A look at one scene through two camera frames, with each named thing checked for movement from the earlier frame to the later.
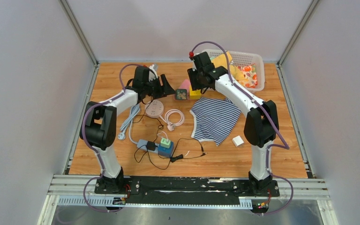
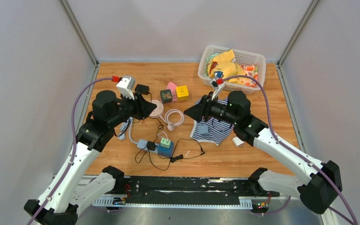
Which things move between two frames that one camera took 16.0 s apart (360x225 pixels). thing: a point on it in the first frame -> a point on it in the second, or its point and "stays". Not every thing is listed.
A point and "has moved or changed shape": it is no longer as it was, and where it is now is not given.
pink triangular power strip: x=185 y=85 has moved or changed shape
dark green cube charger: x=181 y=94 -> x=166 y=96
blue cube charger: x=166 y=152 stays
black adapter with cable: x=151 y=146 stays
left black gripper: x=164 y=90 -> x=143 y=108
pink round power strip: x=154 y=108 stays
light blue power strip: x=142 y=144 stays
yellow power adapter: x=196 y=94 -> x=182 y=93
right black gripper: x=191 y=74 -> x=198 y=111
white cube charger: x=237 y=140 stays
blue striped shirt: x=214 y=119 stays
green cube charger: x=165 y=142 stays
